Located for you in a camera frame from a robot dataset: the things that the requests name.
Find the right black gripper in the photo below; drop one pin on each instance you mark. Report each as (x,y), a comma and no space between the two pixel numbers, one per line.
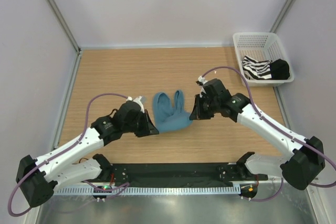
(198,114)

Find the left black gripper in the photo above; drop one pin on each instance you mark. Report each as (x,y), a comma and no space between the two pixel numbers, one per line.
(149,128)

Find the teal tank top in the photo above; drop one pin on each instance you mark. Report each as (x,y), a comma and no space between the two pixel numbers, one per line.
(170,116)

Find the black white striped tank top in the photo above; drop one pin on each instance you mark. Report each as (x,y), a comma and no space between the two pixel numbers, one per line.
(256,70)

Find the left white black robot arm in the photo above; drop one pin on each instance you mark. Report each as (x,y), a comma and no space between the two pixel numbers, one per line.
(38,178)

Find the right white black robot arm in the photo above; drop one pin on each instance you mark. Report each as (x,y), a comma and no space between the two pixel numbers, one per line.
(301,160)

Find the white plastic basket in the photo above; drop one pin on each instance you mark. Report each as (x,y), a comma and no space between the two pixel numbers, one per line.
(260,46)

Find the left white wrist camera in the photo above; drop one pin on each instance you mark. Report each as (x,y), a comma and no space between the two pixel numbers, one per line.
(139,100)

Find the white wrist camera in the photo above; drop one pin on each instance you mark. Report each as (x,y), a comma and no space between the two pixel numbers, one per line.
(201,81)
(139,100)

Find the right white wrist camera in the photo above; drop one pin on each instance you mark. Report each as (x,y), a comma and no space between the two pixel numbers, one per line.
(201,81)

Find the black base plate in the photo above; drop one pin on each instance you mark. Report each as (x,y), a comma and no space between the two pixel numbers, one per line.
(178,175)

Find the white slotted cable duct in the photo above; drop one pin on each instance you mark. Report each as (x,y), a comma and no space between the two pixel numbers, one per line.
(84,190)

